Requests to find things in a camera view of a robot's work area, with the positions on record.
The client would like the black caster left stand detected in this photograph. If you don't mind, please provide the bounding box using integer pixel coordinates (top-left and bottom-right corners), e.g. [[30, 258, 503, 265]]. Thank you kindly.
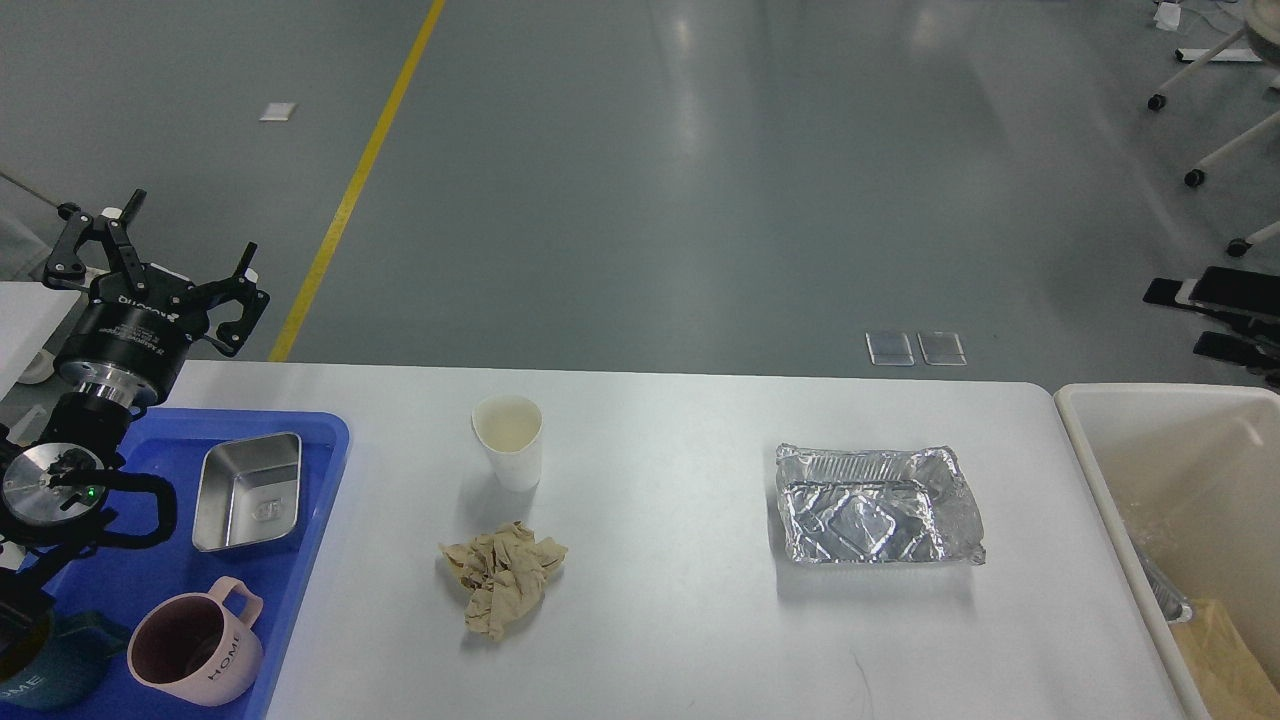
[[1, 169, 81, 220]]

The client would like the white plastic bin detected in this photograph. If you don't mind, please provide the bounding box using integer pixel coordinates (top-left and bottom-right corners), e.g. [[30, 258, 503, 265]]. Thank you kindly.
[[1053, 383, 1279, 719]]

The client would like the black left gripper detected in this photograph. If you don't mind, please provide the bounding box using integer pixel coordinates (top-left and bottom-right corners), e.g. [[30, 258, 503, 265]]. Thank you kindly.
[[44, 190, 271, 407]]

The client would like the white paper cup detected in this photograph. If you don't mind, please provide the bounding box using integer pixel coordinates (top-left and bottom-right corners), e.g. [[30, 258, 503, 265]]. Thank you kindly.
[[471, 395, 543, 493]]

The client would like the crumpled brown paper napkin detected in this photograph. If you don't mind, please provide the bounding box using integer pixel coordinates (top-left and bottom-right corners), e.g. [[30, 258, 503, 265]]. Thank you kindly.
[[438, 521, 570, 642]]

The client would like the right clear floor plate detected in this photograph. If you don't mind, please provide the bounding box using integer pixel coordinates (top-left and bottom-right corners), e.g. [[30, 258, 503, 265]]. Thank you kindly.
[[916, 331, 968, 366]]

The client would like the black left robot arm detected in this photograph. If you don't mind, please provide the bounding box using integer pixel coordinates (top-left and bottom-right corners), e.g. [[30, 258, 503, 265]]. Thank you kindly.
[[1, 190, 270, 653]]

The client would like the clear floor plate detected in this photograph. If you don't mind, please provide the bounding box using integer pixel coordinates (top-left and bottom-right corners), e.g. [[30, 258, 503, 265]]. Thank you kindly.
[[916, 331, 968, 366], [865, 331, 916, 366]]

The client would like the white paper scrap on floor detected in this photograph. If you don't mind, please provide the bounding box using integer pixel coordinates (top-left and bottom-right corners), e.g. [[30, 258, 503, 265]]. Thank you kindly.
[[259, 102, 297, 123]]

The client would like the white wheeled chair base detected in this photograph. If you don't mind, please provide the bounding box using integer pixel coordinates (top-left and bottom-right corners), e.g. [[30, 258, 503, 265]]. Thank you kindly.
[[1148, 0, 1280, 258]]

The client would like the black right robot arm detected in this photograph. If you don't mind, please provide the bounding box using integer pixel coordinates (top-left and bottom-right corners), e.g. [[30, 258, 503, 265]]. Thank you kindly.
[[1142, 266, 1279, 391]]

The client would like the person in grey trousers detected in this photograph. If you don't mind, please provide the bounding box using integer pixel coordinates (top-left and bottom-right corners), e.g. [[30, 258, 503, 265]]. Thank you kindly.
[[1, 210, 87, 386]]

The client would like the pink mug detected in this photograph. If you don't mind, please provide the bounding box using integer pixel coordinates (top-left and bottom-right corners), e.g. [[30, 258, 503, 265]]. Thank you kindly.
[[125, 577, 265, 707]]

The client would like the white side table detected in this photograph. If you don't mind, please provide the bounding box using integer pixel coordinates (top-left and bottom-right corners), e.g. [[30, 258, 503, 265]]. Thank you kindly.
[[1, 281, 79, 398]]

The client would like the aluminium foil tray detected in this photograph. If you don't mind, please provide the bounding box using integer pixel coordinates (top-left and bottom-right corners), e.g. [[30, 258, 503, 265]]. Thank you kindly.
[[774, 443, 987, 566]]

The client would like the left clear floor plate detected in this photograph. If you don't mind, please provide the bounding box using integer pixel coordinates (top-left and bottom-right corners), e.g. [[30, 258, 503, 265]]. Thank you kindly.
[[865, 331, 916, 366]]

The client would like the stainless steel rectangular container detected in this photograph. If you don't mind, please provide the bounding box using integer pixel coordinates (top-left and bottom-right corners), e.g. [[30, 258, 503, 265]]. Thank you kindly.
[[191, 432, 302, 561]]

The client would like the blue mug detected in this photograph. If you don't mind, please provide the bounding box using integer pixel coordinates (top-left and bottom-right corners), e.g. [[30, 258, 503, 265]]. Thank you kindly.
[[1, 611, 132, 711]]

